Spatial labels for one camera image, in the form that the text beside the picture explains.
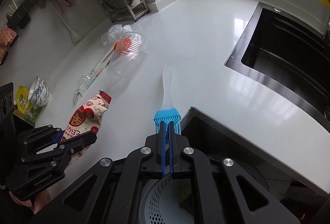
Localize red white snack bag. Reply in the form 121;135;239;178
60;89;113;165

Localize blue silicone basting brush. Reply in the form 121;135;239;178
153;64;182;178

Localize grey perforated trash bin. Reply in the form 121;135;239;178
138;156;271;224

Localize black kitchen sink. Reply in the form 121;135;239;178
225;2;329;130

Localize person's left hand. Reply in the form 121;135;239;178
9;189;51;214

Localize yellow green packet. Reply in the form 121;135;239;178
13;85;42;126

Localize stacked floral ceramic bowls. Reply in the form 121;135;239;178
28;77;51;110

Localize clear packet with chopsticks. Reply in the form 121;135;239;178
73;42;119;102

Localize white dish brush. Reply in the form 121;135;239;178
48;0;81;42

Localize clear plastic cup orange lid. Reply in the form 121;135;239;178
107;31;150;80

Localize pink wavy sponge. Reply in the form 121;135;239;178
0;25;17;64

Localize crumpled clear plastic bag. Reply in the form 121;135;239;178
101;24;132;46

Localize steel dish rack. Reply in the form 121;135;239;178
98;0;151;23

